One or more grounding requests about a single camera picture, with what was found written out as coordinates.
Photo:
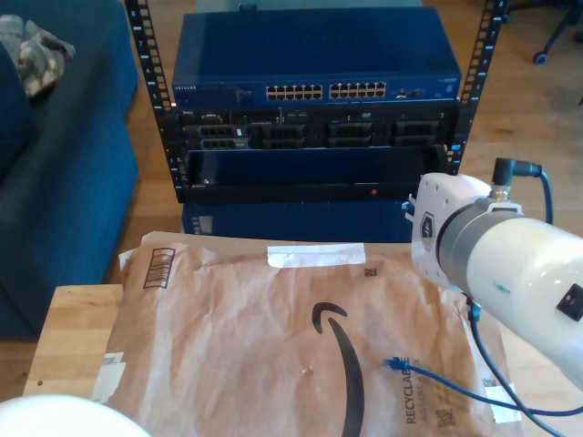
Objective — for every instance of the blue couch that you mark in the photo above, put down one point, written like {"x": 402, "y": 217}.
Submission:
{"x": 68, "y": 205}

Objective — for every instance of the blue office chair base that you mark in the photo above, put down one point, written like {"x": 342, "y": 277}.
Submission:
{"x": 542, "y": 57}

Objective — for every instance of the brown paper mailer envelope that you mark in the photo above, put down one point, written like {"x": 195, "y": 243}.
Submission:
{"x": 228, "y": 341}

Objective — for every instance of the blue network switch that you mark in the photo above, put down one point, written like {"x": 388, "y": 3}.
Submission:
{"x": 314, "y": 50}

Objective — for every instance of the camouflage cushion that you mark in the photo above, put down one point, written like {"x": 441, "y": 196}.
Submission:
{"x": 36, "y": 68}

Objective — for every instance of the black rack frame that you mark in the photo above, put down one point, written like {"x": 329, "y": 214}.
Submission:
{"x": 146, "y": 59}

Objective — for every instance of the black rack server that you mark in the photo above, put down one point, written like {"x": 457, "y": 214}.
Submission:
{"x": 282, "y": 132}

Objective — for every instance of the blue box under rack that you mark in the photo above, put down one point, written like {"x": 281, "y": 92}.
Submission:
{"x": 296, "y": 223}

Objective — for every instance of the black rack shelf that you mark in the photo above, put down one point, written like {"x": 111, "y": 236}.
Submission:
{"x": 319, "y": 168}

